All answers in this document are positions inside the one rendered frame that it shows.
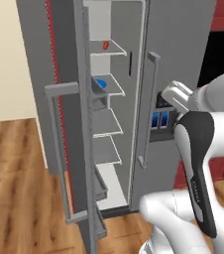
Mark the blue bowl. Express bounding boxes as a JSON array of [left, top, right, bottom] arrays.
[[93, 76, 108, 91]]

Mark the grey closed door handle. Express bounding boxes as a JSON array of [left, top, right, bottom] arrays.
[[137, 51, 162, 170]]

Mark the grey open door handle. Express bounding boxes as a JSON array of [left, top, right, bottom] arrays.
[[44, 81, 89, 225]]

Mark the grey fridge body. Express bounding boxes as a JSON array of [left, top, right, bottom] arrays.
[[82, 0, 149, 219]]

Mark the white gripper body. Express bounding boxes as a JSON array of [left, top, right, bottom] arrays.
[[161, 80, 198, 113]]

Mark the grey closed fridge door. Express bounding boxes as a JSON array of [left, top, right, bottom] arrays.
[[129, 0, 218, 213]]

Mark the white fridge drawer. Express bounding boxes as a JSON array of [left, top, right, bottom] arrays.
[[95, 163, 130, 211]]

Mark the grey open fridge door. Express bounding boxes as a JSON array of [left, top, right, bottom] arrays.
[[15, 0, 109, 254]]

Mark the grey fridge shelf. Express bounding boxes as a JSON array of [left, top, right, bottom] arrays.
[[93, 135, 124, 167], [91, 73, 127, 99], [89, 39, 129, 58], [92, 108, 125, 139]]

